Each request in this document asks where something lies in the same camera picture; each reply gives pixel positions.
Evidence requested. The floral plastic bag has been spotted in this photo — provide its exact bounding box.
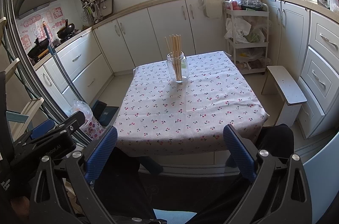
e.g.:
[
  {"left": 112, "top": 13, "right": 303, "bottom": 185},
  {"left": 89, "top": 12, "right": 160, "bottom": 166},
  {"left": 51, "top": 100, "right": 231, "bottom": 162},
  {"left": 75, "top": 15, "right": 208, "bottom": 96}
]
[{"left": 71, "top": 101, "right": 105, "bottom": 140}]

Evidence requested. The dark blue dustpan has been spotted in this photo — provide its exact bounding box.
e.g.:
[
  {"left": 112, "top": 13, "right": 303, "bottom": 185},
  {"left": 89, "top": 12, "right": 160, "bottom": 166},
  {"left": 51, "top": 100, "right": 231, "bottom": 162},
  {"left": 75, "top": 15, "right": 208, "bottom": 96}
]
[{"left": 91, "top": 100, "right": 119, "bottom": 127}]

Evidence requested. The cherry print tablecloth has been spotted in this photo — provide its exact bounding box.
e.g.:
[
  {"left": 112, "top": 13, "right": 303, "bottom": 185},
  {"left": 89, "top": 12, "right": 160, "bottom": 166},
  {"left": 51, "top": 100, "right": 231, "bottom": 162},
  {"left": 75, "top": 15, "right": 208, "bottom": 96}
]
[{"left": 114, "top": 51, "right": 268, "bottom": 156}]

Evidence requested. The black frying pan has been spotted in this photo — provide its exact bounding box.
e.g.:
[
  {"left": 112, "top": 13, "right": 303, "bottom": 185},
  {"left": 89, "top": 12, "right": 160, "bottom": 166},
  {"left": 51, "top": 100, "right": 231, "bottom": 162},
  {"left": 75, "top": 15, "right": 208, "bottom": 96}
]
[{"left": 28, "top": 38, "right": 49, "bottom": 59}]

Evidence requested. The white small stool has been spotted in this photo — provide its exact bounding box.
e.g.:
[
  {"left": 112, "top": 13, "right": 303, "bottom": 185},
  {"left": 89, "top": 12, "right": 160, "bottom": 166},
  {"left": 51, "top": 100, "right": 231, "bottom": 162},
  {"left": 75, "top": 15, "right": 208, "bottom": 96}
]
[{"left": 261, "top": 66, "right": 307, "bottom": 127}]

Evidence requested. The black wok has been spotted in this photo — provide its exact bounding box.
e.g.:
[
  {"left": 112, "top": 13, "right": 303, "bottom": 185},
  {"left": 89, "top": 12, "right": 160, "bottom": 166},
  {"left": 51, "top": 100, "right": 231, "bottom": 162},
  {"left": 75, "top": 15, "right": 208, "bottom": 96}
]
[{"left": 57, "top": 19, "right": 75, "bottom": 39}]

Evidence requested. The clear glass jar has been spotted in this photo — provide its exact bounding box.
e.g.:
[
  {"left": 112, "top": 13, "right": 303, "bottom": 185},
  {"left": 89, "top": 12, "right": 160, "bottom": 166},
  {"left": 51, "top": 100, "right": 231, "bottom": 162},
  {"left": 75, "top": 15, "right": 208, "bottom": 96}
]
[{"left": 167, "top": 52, "right": 190, "bottom": 83}]

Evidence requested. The white rolling storage cart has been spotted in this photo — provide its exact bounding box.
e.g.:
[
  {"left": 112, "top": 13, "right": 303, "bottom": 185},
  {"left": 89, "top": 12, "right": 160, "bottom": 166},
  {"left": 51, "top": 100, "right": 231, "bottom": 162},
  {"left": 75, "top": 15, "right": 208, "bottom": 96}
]
[{"left": 224, "top": 1, "right": 270, "bottom": 75}]

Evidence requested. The hanging white trash bin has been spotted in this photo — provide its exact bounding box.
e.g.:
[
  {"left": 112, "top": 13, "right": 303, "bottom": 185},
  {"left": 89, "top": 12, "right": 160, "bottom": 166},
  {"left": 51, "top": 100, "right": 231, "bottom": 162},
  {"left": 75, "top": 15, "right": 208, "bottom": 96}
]
[{"left": 202, "top": 0, "right": 224, "bottom": 19}]

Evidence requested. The mop with metal handle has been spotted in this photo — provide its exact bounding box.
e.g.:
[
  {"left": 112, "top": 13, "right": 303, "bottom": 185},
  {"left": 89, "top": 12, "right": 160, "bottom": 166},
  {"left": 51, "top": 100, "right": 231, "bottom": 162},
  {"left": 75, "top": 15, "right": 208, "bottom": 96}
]
[{"left": 43, "top": 21, "right": 85, "bottom": 102}]

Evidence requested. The wall utensil rack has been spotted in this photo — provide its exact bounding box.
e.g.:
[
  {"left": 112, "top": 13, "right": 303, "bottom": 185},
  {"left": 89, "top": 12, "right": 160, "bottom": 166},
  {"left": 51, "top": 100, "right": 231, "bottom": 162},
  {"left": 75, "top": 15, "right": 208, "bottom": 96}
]
[{"left": 79, "top": 0, "right": 114, "bottom": 26}]

